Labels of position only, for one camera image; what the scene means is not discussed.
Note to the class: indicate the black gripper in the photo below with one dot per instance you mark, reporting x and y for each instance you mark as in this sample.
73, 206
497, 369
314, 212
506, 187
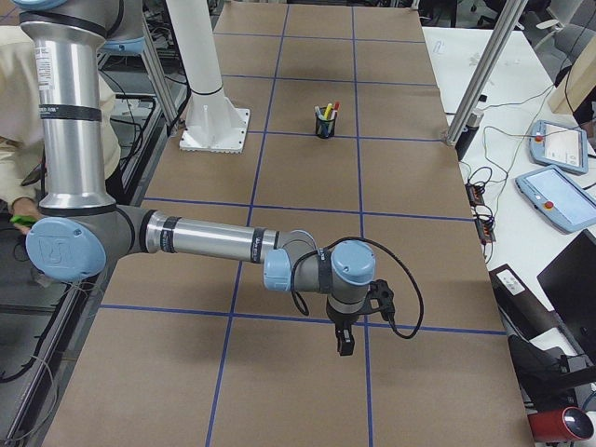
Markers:
341, 323

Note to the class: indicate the red capped white marker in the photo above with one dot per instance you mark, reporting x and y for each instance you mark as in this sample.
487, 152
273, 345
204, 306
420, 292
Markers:
335, 109

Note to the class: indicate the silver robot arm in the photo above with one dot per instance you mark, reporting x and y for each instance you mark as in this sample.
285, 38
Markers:
83, 229

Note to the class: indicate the person's right hand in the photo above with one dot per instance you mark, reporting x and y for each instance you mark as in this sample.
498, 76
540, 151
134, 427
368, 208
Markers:
24, 214

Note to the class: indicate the orange usb hub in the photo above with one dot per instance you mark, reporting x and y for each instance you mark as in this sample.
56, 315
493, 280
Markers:
474, 195

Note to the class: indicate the brown paper table mat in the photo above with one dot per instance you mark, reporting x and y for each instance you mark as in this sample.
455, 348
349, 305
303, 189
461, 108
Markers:
344, 140

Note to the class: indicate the black mesh pen cup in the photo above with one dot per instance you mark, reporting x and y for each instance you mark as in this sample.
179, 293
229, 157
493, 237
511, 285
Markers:
324, 128

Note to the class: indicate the black monitor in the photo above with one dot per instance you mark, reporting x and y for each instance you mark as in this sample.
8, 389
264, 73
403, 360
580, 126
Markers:
569, 283

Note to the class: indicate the yellow highlighter pen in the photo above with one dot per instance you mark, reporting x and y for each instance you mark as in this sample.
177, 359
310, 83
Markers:
329, 112

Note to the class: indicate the red cylinder speaker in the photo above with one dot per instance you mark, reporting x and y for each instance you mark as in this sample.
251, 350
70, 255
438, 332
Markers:
561, 425

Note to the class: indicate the near teach pendant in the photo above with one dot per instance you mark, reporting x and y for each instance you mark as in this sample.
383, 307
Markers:
560, 200

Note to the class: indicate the teach pendant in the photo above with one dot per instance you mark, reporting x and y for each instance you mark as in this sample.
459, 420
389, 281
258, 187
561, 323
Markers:
560, 200
562, 146

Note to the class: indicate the far teach pendant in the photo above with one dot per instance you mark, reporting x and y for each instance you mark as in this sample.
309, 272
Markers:
562, 146

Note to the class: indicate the person in cream top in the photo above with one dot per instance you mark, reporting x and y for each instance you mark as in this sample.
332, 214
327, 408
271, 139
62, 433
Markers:
21, 128

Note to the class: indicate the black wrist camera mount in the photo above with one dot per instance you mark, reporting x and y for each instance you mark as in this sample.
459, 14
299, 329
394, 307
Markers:
383, 298

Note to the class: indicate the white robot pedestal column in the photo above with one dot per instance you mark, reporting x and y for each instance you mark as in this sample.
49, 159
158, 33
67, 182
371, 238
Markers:
212, 122

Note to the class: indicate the aluminium frame post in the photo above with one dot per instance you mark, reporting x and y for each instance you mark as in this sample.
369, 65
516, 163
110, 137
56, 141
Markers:
503, 28

